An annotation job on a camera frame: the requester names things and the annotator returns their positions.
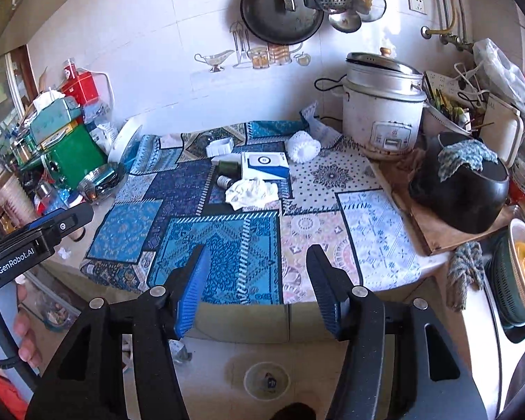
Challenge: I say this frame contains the white plastic bag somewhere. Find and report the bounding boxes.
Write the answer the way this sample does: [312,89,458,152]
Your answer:
[472,38,525,115]

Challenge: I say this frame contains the patchwork blue table mat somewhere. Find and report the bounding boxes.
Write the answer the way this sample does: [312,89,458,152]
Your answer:
[80,120,424,305]

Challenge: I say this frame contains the wall socket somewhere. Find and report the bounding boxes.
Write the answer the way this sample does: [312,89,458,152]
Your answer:
[408,0,427,15]

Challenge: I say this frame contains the green small bottle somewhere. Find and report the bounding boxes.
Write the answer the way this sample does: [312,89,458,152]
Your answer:
[218,161,242,178]

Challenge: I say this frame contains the green colander basket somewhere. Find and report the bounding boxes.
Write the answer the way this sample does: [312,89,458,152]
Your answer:
[488,233,525,327]

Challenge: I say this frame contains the blue white carton box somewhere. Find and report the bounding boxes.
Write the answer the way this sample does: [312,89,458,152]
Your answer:
[241,152,290,180]

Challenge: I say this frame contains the grey dish rag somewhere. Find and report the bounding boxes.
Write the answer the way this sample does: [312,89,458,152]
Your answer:
[446,241,485,312]

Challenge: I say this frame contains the clear plastic trash cup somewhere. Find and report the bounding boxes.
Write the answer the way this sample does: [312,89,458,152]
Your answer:
[243,361,291,402]

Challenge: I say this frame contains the white tissue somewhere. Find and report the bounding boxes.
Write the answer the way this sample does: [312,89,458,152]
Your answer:
[225,178,279,210]

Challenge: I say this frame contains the white rice cooker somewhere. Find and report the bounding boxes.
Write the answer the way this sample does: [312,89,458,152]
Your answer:
[341,52,426,160]

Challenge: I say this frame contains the person left hand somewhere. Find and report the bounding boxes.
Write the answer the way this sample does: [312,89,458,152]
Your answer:
[0,283,44,377]

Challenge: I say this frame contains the black round pot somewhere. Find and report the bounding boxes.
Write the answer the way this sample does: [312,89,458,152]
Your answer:
[409,132,509,234]

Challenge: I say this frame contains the hanging mesh strainer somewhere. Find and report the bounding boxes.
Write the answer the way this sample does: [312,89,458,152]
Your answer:
[353,0,387,23]

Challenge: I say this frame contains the wooden cutting board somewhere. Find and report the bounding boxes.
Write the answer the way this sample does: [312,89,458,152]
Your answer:
[372,148,520,256]

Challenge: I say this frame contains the lower yellow cabinet doors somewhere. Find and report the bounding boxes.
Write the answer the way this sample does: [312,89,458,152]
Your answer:
[47,261,456,351]

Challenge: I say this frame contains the red tin can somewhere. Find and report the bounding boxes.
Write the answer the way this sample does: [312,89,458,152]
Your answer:
[60,58,99,106]

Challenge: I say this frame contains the black hanging frying pan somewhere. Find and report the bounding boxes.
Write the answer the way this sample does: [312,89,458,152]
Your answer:
[240,0,324,46]

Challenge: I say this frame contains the teal tissue box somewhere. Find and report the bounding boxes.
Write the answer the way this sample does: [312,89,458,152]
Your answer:
[30,96,82,145]

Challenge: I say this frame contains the stacked bowls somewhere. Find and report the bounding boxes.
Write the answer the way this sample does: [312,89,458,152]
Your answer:
[509,157,525,203]

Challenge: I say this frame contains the small white paper scrap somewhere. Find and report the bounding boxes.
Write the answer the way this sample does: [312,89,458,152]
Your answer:
[57,246,72,260]

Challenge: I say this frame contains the white electric kettle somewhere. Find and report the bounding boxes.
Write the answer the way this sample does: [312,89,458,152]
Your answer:
[480,94,525,168]

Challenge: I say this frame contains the green metal box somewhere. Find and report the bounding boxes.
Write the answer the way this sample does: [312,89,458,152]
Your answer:
[20,120,107,190]

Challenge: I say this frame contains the pink thermos bottle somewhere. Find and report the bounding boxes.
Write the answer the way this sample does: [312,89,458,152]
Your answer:
[0,175,37,228]

